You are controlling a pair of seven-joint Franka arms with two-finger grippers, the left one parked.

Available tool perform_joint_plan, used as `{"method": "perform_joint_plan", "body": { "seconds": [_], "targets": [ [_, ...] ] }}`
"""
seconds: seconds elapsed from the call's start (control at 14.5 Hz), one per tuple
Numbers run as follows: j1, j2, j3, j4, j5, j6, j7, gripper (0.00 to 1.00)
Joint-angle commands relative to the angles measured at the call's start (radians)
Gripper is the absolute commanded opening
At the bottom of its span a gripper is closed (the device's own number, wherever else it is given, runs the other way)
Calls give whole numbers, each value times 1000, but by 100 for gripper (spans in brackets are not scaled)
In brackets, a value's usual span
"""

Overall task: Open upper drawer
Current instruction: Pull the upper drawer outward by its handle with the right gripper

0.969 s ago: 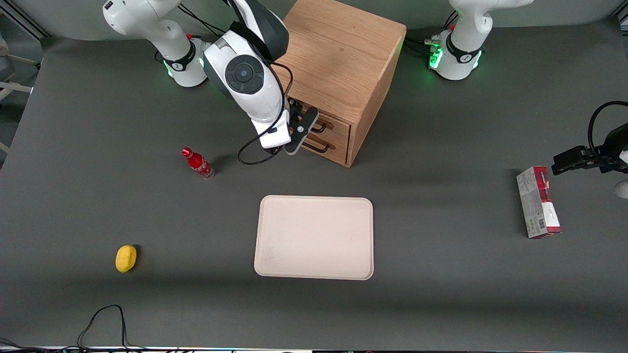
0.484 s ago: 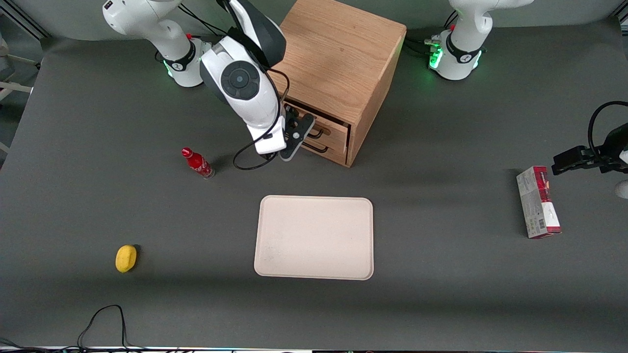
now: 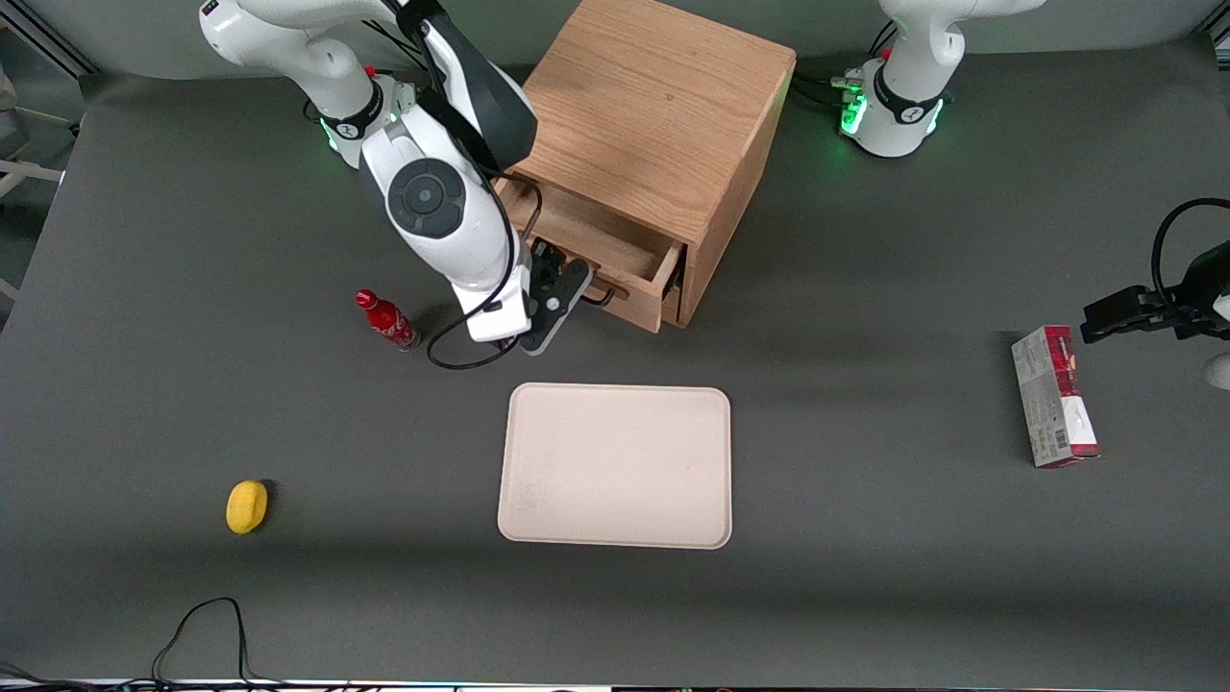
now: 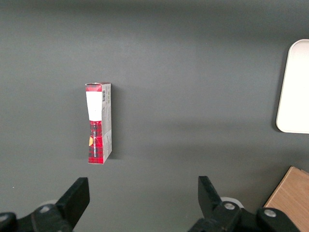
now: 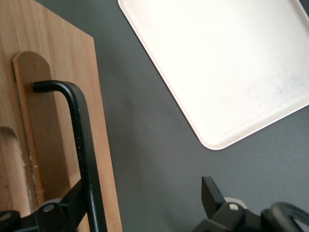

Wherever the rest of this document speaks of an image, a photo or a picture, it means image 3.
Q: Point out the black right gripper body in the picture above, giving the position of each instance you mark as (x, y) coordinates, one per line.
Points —
(544, 262)

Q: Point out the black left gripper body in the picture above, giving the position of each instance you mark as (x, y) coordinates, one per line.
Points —
(1184, 309)

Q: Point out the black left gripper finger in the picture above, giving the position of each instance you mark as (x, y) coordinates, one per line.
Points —
(1143, 296)
(1115, 320)

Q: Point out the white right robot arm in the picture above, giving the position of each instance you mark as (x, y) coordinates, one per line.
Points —
(432, 197)

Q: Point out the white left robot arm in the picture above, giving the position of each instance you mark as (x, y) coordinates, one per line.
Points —
(908, 86)

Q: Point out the oak wooden drawer cabinet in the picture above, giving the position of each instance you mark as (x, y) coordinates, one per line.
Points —
(653, 106)

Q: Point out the grey and red carton box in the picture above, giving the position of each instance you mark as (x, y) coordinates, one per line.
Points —
(1052, 399)

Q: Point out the red soda bottle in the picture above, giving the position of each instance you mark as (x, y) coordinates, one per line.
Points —
(387, 320)

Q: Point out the cream plastic tray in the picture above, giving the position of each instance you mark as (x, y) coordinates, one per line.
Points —
(615, 466)

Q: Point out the yellow lemon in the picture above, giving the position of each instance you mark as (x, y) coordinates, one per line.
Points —
(246, 506)

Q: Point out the white stand bar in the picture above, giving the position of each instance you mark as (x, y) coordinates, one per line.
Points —
(29, 175)

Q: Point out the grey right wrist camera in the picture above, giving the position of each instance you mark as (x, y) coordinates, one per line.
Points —
(557, 312)

